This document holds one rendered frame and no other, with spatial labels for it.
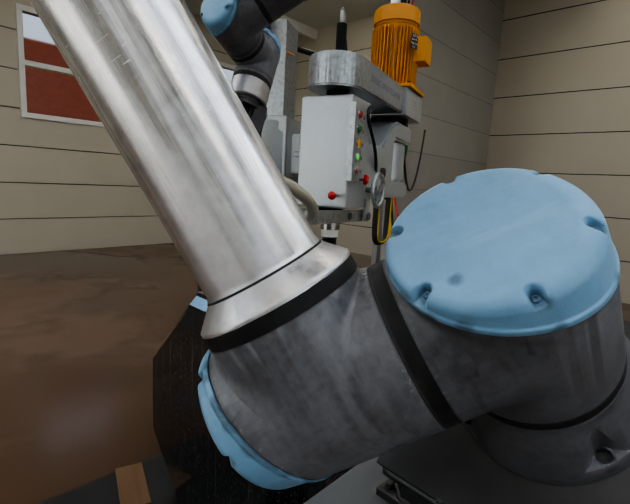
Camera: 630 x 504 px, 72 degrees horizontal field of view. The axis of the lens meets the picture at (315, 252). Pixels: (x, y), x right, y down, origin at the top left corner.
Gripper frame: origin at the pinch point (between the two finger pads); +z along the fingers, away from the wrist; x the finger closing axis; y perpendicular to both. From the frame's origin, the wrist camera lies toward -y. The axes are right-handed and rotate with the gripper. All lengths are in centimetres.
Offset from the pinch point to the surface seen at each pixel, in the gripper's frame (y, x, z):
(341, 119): 27, 55, -52
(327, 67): 17, 50, -68
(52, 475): -51, 104, 104
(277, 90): -7, 122, -95
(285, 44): -8, 113, -117
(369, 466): 37, -32, 42
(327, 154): 25, 62, -40
